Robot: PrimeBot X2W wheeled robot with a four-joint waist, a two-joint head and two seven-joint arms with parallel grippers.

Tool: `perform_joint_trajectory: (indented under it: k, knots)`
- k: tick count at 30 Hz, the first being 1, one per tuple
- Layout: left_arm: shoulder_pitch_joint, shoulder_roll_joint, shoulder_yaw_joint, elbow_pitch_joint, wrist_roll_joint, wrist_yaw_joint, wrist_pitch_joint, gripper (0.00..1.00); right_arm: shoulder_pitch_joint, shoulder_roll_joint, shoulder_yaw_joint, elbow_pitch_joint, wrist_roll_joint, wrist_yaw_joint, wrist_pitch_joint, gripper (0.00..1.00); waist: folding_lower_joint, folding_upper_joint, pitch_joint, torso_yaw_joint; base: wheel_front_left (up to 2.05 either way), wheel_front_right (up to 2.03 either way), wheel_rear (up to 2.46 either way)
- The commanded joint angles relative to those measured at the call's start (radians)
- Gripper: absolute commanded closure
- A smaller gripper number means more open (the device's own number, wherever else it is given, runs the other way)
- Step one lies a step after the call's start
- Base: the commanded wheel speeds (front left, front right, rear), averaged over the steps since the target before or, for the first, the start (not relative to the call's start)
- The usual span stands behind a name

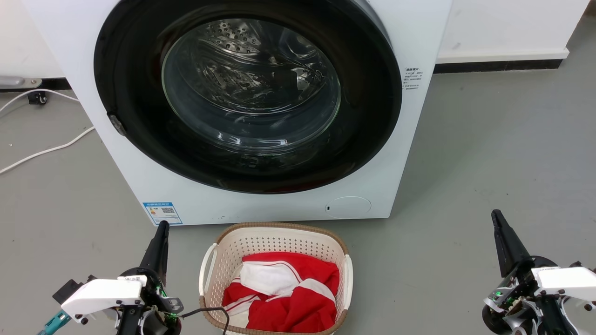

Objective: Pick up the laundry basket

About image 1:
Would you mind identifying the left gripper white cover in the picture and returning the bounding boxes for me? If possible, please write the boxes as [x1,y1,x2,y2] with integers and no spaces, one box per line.
[61,221,183,335]

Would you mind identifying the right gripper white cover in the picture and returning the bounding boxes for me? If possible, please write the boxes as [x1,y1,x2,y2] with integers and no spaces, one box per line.
[481,209,596,335]

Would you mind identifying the white perforated laundry basket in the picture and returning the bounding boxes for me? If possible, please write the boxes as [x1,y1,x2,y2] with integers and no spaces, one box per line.
[199,222,353,335]

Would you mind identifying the blue energy label sticker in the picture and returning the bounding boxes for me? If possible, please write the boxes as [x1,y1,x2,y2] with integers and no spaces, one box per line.
[142,201,183,226]

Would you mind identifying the white front-load washing machine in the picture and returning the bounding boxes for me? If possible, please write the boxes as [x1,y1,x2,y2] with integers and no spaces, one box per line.
[21,0,453,227]

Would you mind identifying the red and white garment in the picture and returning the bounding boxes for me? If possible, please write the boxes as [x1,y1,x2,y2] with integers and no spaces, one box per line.
[222,252,340,333]

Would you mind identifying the round white filter cover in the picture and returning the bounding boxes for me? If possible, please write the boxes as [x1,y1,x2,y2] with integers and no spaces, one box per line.
[325,196,372,220]

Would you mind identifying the black round washer door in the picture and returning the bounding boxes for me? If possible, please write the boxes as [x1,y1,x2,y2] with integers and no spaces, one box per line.
[94,0,403,194]

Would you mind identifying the white text warning sticker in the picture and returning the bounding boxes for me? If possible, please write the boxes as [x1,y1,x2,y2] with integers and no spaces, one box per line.
[403,67,424,91]

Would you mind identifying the stainless steel washer drum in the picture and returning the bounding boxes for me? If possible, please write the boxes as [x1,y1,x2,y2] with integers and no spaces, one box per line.
[162,19,342,155]

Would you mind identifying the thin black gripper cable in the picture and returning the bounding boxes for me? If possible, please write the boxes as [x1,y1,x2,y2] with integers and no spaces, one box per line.
[179,307,230,335]

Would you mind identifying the teal cable connector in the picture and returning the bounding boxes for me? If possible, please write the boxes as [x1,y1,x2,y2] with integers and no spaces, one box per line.
[37,310,72,335]

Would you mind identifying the white floor cable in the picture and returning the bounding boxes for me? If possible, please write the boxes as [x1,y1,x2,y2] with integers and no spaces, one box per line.
[0,126,96,175]
[0,88,81,114]

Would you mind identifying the grey metal floor bracket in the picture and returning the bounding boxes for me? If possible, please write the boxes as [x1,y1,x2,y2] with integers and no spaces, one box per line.
[0,75,42,89]

